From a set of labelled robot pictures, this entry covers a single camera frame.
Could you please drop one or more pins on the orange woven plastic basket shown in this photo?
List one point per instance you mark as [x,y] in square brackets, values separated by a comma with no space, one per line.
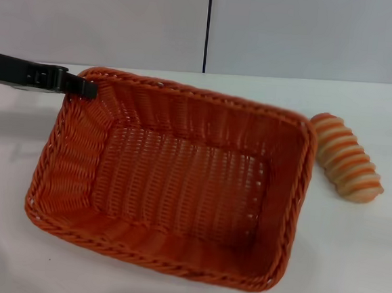
[180,172]

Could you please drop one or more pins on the striped orange cream bread loaf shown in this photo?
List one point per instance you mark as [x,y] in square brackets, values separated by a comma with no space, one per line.
[349,162]

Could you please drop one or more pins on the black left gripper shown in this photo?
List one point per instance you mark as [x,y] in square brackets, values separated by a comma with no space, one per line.
[25,73]

